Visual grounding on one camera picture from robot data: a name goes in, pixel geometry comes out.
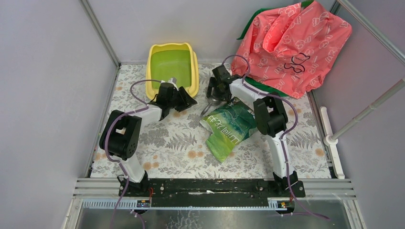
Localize silver metal scoop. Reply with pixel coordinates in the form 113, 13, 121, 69
200, 96, 223, 116

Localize green litter bag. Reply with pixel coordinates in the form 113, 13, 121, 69
200, 97, 257, 163

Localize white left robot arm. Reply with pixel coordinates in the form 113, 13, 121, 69
99, 82, 188, 183

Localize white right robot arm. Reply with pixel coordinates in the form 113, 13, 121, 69
206, 65, 298, 189

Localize yellow litter box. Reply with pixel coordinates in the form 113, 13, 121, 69
145, 42, 200, 99

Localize green cloth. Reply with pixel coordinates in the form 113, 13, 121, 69
231, 0, 312, 98

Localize floral table mat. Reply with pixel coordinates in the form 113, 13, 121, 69
89, 63, 332, 180

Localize white metal pole stand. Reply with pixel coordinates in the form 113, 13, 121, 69
319, 78, 405, 179

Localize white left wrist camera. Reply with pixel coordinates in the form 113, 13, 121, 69
167, 77, 177, 87

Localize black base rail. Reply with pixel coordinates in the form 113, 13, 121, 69
117, 176, 306, 208

